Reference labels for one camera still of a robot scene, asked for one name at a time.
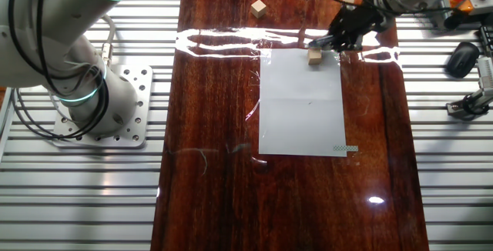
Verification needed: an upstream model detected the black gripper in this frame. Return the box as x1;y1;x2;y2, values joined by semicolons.
327;2;388;52

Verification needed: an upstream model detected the blue transparent correction tape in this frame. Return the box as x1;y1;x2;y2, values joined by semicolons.
309;35;333;50

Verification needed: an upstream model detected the white paper sheet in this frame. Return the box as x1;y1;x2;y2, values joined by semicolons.
258;48;347;158

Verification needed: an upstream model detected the black computer mouse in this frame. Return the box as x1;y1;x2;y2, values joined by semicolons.
445;42;481;79

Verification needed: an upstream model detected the orange emergency stop box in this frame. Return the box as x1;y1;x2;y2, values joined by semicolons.
448;0;475;15

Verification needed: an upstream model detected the black keyboard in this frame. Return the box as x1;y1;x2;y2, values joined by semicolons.
478;25;493;58

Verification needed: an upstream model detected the glossy brown wooden board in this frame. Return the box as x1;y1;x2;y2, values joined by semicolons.
149;0;431;251

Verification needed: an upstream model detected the metal camera mount clamp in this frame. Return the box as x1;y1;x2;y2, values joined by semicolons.
445;87;493;122

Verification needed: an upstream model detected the small silver camera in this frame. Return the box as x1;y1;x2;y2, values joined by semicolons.
476;56;493;98

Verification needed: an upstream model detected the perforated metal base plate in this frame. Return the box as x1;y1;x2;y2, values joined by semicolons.
52;64;154;150

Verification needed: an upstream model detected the grey cable with connector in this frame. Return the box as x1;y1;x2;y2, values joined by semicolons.
100;14;116;69

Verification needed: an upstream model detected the black base cable bundle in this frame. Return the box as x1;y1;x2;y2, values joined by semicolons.
7;0;109;142

